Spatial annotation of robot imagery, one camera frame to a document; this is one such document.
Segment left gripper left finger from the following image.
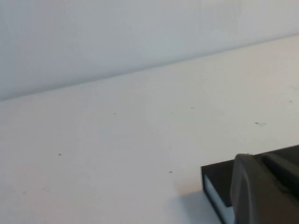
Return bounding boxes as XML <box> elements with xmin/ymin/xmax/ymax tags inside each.
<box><xmin>229</xmin><ymin>153</ymin><xmax>299</xmax><ymax>224</ymax></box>

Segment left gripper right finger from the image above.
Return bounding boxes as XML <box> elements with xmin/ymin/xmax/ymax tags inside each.
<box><xmin>260</xmin><ymin>153</ymin><xmax>299</xmax><ymax>199</ymax></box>

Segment black glasses case printed sides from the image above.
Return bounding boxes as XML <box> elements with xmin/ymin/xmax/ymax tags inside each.
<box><xmin>201</xmin><ymin>144</ymin><xmax>299</xmax><ymax>224</ymax></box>

